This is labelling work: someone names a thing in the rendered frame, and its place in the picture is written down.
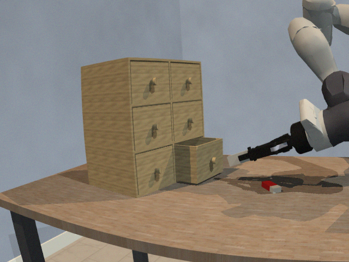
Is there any small wooden chest of drawers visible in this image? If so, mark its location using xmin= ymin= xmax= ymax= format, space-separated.
xmin=81 ymin=57 xmax=204 ymax=198

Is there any wooden drawer front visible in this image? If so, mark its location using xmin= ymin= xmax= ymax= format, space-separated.
xmin=174 ymin=137 xmax=223 ymax=184
xmin=135 ymin=145 xmax=174 ymax=195
xmin=172 ymin=100 xmax=203 ymax=141
xmin=130 ymin=62 xmax=170 ymax=104
xmin=132 ymin=104 xmax=172 ymax=151
xmin=170 ymin=63 xmax=201 ymax=100

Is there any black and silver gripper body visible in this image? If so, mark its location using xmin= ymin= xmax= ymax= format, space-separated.
xmin=276 ymin=121 xmax=313 ymax=154

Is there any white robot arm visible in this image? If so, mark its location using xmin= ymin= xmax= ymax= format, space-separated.
xmin=288 ymin=0 xmax=349 ymax=152

